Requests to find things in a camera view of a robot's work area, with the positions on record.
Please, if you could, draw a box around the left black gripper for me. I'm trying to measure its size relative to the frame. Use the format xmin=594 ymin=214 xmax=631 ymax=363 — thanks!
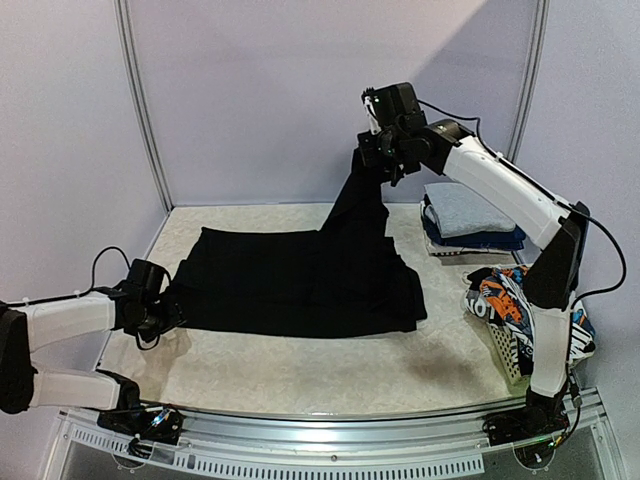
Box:
xmin=134 ymin=293 xmax=186 ymax=342

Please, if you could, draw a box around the grey tank top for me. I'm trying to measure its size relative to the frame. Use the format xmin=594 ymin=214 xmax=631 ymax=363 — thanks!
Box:
xmin=424 ymin=182 xmax=516 ymax=238

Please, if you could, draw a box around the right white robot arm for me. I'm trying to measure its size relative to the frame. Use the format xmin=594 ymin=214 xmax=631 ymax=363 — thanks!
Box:
xmin=357 ymin=120 xmax=585 ymax=436

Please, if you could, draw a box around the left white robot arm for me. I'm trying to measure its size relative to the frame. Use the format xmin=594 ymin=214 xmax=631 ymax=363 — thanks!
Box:
xmin=1 ymin=259 xmax=185 ymax=434

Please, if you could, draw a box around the white perforated laundry basket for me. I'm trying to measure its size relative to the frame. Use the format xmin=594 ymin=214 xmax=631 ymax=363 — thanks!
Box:
xmin=467 ymin=264 xmax=539 ymax=394

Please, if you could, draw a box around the folded blue garment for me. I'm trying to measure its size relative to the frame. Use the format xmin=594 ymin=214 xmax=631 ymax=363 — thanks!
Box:
xmin=421 ymin=203 xmax=526 ymax=251

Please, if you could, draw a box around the colourful graphic print garment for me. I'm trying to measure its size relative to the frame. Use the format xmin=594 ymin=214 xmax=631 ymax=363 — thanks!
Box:
xmin=462 ymin=264 xmax=599 ymax=379

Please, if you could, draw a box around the black white striped garment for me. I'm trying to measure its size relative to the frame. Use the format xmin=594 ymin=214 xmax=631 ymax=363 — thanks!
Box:
xmin=569 ymin=301 xmax=596 ymax=367

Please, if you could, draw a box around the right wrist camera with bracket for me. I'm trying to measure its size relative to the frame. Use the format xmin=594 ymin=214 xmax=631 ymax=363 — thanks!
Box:
xmin=361 ymin=82 xmax=422 ymax=135

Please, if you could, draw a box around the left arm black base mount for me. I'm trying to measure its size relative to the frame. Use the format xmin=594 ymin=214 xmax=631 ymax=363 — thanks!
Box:
xmin=97 ymin=370 xmax=185 ymax=445

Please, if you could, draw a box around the aluminium front rail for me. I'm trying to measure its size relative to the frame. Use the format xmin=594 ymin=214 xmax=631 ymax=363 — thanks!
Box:
xmin=42 ymin=388 xmax=626 ymax=479

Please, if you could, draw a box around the right aluminium corner post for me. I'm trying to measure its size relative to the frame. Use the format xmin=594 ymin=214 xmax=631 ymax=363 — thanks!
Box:
xmin=500 ymin=1 xmax=550 ymax=163

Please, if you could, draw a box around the aluminium corner post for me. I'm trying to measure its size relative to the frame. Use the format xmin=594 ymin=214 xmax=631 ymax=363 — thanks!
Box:
xmin=500 ymin=1 xmax=550 ymax=163
xmin=114 ymin=0 xmax=175 ymax=214

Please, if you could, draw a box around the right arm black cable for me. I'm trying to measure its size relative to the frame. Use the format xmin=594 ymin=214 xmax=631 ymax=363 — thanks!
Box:
xmin=417 ymin=98 xmax=629 ymax=401

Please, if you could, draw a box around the left aluminium corner post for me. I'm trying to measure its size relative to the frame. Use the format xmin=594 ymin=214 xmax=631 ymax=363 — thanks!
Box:
xmin=114 ymin=0 xmax=175 ymax=214

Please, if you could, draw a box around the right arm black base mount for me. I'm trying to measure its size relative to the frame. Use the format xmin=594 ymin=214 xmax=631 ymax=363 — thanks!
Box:
xmin=482 ymin=384 xmax=582 ymax=449

